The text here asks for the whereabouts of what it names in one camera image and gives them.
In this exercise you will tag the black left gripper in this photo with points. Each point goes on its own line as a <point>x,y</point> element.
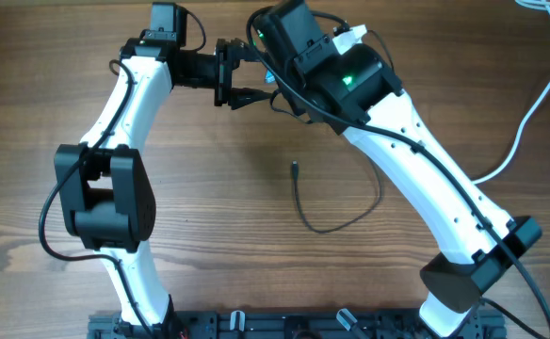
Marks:
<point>239,96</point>

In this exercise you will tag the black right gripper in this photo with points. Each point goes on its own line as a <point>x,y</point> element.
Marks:
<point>295,107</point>

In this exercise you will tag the cyan Galaxy smartphone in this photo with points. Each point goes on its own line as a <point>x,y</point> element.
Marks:
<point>269,77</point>

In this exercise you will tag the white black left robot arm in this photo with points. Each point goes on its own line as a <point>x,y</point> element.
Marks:
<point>106,196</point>

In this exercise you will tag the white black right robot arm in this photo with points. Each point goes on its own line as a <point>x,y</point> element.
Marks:
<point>338,79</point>

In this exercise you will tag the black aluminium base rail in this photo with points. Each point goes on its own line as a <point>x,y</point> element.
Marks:
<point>386,323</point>

